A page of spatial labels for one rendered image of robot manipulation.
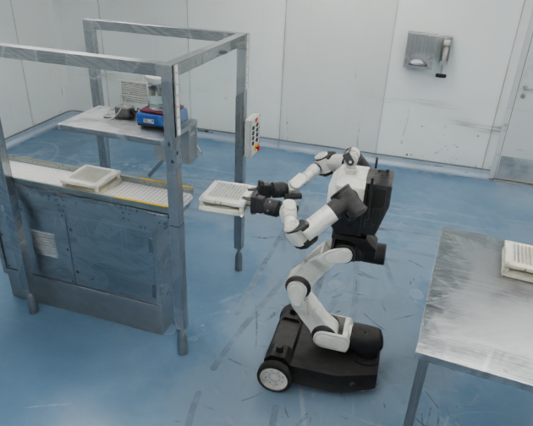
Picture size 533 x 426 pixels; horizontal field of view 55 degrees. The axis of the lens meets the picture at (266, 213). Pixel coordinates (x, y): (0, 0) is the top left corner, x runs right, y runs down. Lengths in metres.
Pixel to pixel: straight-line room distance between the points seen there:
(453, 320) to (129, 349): 1.96
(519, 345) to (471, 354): 0.22
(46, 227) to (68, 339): 0.71
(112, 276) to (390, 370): 1.79
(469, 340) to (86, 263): 2.27
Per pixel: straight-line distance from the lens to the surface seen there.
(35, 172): 3.51
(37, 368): 3.43
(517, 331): 2.41
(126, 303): 3.42
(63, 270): 3.59
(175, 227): 2.78
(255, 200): 2.63
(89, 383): 3.25
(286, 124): 6.32
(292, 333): 3.18
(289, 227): 2.34
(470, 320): 2.38
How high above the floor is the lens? 2.28
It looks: 28 degrees down
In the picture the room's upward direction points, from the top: 3 degrees clockwise
